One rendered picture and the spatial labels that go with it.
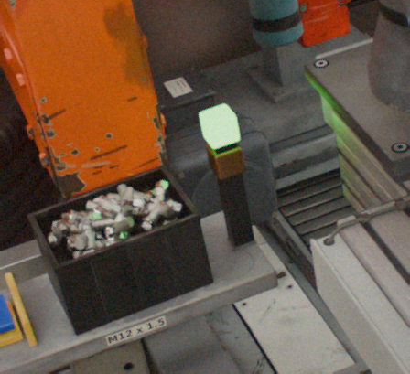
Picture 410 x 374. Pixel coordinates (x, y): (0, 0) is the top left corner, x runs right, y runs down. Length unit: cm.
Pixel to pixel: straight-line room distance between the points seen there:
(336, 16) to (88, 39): 74
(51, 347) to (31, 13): 43
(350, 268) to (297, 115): 123
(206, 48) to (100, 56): 155
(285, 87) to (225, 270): 87
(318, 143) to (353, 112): 117
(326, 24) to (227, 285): 77
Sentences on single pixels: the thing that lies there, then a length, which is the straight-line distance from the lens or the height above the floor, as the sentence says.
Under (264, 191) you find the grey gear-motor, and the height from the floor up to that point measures 31.
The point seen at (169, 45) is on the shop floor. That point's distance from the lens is 316.
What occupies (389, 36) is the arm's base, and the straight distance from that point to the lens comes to 114.
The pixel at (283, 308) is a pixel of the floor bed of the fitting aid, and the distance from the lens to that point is 207.
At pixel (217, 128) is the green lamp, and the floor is 65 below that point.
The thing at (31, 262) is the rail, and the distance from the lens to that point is 180.
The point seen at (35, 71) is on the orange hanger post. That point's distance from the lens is 155.
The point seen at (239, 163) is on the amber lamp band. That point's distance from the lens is 152.
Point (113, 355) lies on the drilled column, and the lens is 159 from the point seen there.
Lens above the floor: 142
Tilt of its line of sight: 33 degrees down
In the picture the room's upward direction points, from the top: 12 degrees counter-clockwise
